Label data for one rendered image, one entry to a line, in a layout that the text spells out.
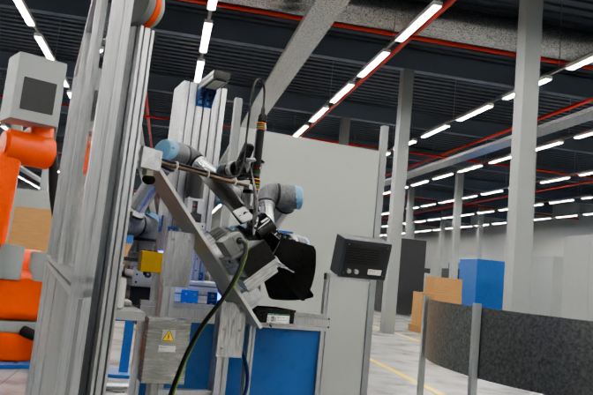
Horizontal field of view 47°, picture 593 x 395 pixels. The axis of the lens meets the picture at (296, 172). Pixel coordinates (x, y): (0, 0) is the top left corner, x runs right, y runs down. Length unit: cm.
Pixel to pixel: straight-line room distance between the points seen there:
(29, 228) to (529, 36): 770
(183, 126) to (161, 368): 167
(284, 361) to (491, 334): 133
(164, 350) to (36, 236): 843
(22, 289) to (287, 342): 368
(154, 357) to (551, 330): 218
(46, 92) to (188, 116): 310
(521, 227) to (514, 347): 551
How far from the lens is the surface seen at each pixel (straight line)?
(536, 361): 389
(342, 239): 329
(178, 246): 253
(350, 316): 497
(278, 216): 343
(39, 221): 1083
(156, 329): 245
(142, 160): 230
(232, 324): 259
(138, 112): 228
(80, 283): 137
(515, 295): 932
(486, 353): 409
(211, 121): 380
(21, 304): 653
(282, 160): 478
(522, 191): 942
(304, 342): 329
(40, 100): 667
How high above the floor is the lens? 105
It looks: 8 degrees up
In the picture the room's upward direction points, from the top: 6 degrees clockwise
